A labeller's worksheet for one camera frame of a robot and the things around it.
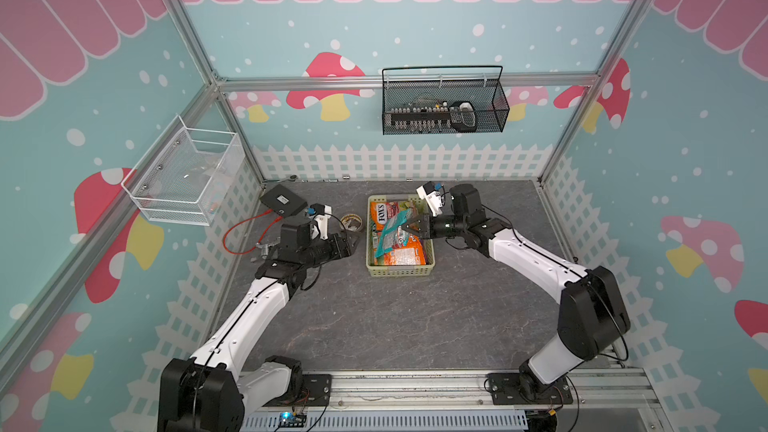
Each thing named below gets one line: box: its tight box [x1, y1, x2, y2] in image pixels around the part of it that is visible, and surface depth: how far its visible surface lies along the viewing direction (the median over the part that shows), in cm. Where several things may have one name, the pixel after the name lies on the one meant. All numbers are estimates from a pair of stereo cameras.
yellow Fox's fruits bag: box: [370, 201, 418, 232], surface depth 104 cm
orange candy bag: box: [383, 233, 426, 266], surface depth 93 cm
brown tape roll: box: [340, 213, 363, 232], surface depth 108 cm
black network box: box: [259, 184, 308, 217], surface depth 115 cm
